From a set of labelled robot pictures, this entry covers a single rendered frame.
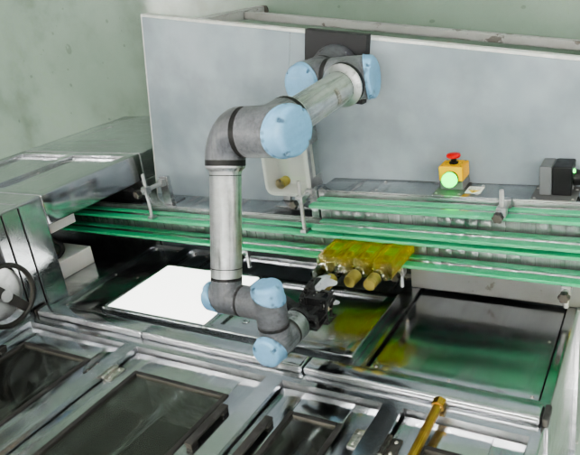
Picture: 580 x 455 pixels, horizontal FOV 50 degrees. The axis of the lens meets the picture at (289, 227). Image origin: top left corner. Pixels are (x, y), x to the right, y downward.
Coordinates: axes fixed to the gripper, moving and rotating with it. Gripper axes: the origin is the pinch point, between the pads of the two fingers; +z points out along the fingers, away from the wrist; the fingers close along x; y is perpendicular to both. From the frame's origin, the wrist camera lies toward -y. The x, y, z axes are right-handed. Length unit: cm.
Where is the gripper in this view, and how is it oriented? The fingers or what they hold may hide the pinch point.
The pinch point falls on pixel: (326, 284)
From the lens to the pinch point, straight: 171.2
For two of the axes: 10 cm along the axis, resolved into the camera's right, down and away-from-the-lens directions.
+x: -1.3, -9.2, -3.7
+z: 5.0, -3.8, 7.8
